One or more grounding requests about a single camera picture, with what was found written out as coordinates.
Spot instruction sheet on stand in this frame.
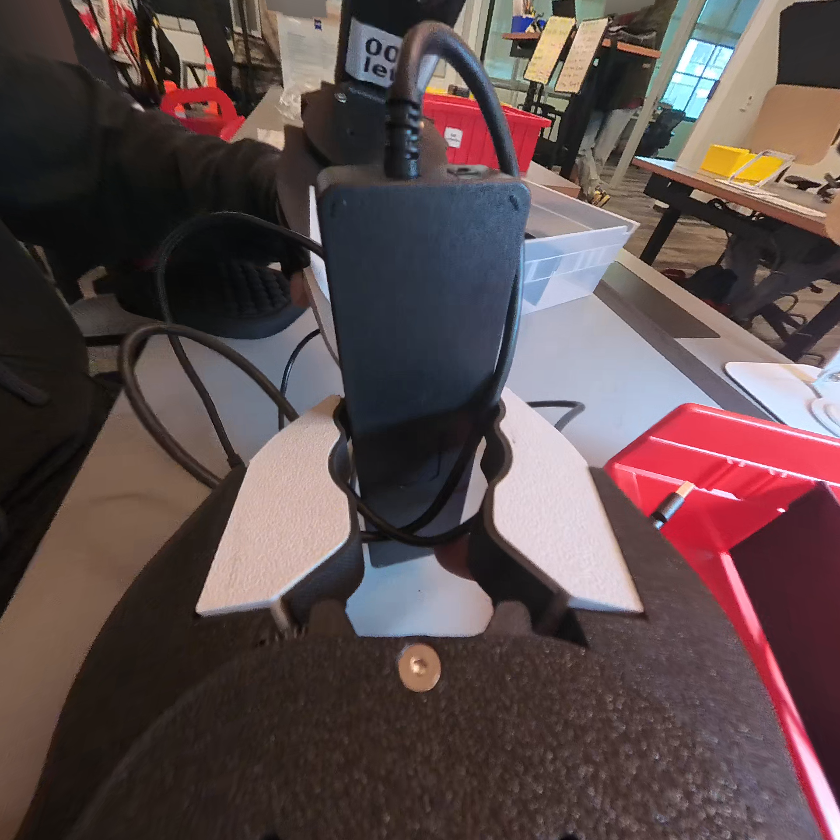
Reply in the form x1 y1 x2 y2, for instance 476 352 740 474
725 351 840 437

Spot clear plastic bag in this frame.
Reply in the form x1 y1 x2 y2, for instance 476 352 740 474
276 84 322 129

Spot red plastic bin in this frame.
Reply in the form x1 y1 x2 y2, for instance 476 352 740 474
604 402 840 840

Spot pale notice board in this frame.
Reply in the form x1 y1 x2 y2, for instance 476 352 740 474
554 17 610 94
523 16 577 85

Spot black panel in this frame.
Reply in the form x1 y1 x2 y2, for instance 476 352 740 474
777 0 840 89

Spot yellow bin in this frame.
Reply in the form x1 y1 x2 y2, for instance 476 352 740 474
701 144 785 182

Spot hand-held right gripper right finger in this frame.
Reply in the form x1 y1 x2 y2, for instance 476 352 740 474
467 387 644 641

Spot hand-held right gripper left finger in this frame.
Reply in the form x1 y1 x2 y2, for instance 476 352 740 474
196 395 365 634

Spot ribbed red tote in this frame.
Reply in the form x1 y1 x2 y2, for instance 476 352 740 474
420 92 552 175

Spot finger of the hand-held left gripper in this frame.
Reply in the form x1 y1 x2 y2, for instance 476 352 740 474
307 185 340 368

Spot clear plastic bin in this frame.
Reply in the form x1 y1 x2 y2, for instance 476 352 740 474
521 180 641 316

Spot white paper sheet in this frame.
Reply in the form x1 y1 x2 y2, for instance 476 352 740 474
279 13 342 86

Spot wooden desk dark legs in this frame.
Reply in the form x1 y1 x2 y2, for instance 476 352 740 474
633 154 840 362

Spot cardboard sheet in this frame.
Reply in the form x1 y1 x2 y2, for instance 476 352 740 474
748 84 840 165

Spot black bin divider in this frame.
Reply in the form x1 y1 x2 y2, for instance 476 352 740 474
728 482 840 795

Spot thin black cable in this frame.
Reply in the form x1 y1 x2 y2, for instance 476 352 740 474
280 330 322 414
335 249 586 547

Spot black multi-port usb hub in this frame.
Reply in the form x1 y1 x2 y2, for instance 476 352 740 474
317 164 531 568

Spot black textured pad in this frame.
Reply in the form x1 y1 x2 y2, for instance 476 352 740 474
115 256 306 340

